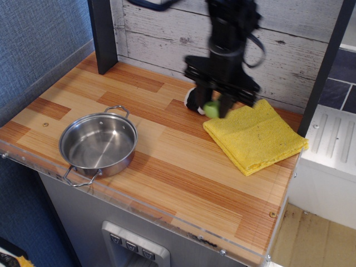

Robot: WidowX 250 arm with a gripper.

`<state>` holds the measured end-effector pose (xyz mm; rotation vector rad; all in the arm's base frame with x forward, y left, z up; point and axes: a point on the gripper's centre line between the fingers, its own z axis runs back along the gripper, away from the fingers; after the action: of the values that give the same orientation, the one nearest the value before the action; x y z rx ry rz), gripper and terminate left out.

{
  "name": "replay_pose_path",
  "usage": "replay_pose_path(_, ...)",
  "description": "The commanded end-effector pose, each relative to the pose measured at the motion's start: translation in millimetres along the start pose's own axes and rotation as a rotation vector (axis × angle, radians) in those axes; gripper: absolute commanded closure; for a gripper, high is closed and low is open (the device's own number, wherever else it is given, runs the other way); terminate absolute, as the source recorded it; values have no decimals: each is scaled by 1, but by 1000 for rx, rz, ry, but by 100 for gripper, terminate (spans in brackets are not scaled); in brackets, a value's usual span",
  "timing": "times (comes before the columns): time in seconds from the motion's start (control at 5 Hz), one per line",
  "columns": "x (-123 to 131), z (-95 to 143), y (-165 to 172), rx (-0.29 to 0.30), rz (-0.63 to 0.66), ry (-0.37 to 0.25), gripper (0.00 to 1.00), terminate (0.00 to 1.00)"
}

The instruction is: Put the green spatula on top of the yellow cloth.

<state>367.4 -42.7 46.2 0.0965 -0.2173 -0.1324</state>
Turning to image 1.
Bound silver dispenser button panel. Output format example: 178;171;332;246
102;221;171;266

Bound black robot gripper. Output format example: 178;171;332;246
185;48;260;118

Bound toy sushi roll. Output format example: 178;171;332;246
184;88;205;115

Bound yellow folded cloth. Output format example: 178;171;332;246
203;99;309;176

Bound white ribbed side counter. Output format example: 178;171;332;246
301;105;355;180

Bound stainless steel pot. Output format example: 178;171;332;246
58;105;138;187

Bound dark grey left post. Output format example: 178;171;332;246
87;0;118;75

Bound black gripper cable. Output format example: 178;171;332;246
126;0;266;69

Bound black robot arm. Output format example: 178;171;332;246
184;1;264;118

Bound dark grey right post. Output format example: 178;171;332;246
298;0;355;137

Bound dark grey post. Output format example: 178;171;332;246
298;0;355;137
87;0;118;75

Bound yellow object bottom corner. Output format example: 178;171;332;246
15;256;34;267

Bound green handled grey spatula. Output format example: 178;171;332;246
202;94;221;118

